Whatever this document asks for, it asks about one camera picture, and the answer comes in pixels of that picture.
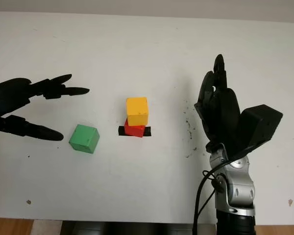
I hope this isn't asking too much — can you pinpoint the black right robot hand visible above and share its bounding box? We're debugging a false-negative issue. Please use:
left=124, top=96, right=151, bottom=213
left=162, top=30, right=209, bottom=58
left=194, top=54, right=242, bottom=154

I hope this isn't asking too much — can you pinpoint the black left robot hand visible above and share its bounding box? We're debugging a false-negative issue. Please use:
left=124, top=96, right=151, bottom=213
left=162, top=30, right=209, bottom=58
left=0, top=74, right=90, bottom=142

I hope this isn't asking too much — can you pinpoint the yellow cube block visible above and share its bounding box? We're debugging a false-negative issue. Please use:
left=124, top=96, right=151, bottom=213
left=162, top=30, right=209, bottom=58
left=125, top=96, right=149, bottom=127

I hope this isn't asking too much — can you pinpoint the green cube block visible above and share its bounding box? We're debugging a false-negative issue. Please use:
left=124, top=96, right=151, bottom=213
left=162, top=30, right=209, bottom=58
left=68, top=124, right=100, bottom=154

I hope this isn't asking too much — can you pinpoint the red cube block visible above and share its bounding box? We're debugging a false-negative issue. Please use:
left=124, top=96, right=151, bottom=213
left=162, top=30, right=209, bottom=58
left=124, top=118, right=146, bottom=138

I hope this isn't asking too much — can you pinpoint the black tape strip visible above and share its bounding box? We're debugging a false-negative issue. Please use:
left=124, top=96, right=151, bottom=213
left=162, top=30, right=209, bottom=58
left=118, top=125, right=152, bottom=137

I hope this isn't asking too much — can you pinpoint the dark robot torso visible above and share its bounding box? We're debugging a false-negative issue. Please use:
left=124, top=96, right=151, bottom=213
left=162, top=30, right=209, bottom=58
left=61, top=221, right=218, bottom=235

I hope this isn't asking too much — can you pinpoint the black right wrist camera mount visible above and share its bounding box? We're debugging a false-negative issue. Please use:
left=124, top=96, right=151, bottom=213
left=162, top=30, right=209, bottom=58
left=229, top=104, right=284, bottom=161

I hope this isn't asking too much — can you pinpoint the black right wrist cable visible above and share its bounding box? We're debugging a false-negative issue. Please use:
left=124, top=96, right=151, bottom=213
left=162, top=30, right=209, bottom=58
left=192, top=156, right=236, bottom=235

